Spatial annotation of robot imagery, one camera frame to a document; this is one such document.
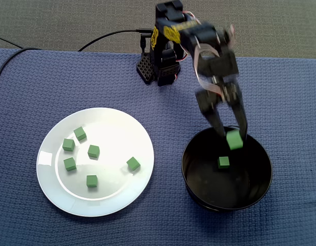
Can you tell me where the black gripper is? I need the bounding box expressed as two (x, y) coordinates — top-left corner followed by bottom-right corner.
(195, 76), (248, 141)

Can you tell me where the green cube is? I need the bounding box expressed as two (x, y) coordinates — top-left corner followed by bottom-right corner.
(126, 156), (141, 171)
(62, 138), (76, 152)
(86, 175), (98, 188)
(63, 157), (77, 172)
(226, 130), (244, 151)
(218, 156), (230, 169)
(87, 145), (100, 159)
(73, 126), (87, 141)

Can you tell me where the white round plate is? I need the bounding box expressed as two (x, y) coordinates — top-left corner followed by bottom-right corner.
(36, 107), (155, 218)

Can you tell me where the blue woven table cloth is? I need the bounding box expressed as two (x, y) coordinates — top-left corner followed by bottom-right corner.
(0, 48), (316, 246)

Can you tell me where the black metal bucket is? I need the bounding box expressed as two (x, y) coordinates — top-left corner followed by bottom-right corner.
(181, 125), (273, 212)

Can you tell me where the white servo wire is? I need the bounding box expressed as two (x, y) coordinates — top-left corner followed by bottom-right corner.
(193, 42), (225, 93)

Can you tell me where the black robot data cable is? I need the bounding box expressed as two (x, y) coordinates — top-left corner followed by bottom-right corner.
(140, 33), (150, 53)

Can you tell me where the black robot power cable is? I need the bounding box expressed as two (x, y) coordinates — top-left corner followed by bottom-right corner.
(77, 28), (155, 52)

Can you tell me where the thick black cable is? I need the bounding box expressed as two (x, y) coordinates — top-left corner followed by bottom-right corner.
(0, 47), (42, 89)

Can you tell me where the thin black cable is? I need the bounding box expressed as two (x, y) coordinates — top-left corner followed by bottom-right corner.
(0, 35), (24, 49)

